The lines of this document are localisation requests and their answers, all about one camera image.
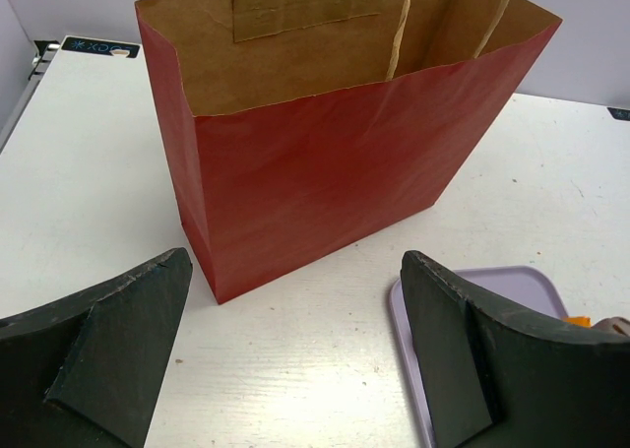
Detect left blue table sticker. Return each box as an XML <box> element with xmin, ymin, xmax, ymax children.
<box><xmin>61</xmin><ymin>36</ymin><xmax>140</xmax><ymax>59</ymax></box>

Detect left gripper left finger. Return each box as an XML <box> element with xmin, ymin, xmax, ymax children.
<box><xmin>1</xmin><ymin>248</ymin><xmax>193</xmax><ymax>447</ymax></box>

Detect blue table sticker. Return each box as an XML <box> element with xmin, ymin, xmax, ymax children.
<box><xmin>61</xmin><ymin>36</ymin><xmax>140</xmax><ymax>59</ymax></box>
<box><xmin>607</xmin><ymin>107</ymin><xmax>630</xmax><ymax>121</ymax></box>

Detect long orange baguette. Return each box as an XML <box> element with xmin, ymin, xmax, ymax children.
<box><xmin>564</xmin><ymin>316</ymin><xmax>592</xmax><ymax>328</ymax></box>

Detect metal tongs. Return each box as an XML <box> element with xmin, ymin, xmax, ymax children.
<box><xmin>593</xmin><ymin>317</ymin><xmax>630</xmax><ymax>337</ymax></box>

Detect right blue table sticker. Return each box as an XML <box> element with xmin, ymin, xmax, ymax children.
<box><xmin>607</xmin><ymin>107</ymin><xmax>630</xmax><ymax>121</ymax></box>

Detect lilac plastic tray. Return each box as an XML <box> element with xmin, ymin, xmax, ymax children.
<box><xmin>387</xmin><ymin>266</ymin><xmax>568</xmax><ymax>447</ymax></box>

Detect red paper bag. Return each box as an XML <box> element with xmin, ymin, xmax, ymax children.
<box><xmin>135</xmin><ymin>0</ymin><xmax>561</xmax><ymax>303</ymax></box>

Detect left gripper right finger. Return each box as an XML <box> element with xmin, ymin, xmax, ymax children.
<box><xmin>401</xmin><ymin>251</ymin><xmax>629</xmax><ymax>447</ymax></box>

